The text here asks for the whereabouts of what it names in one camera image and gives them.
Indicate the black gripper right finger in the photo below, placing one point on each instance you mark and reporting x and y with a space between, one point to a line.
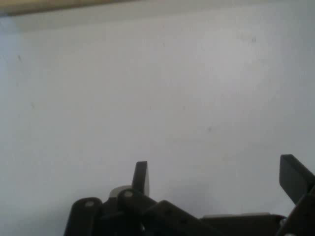
292 177

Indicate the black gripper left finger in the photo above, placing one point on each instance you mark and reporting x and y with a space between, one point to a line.
141 177

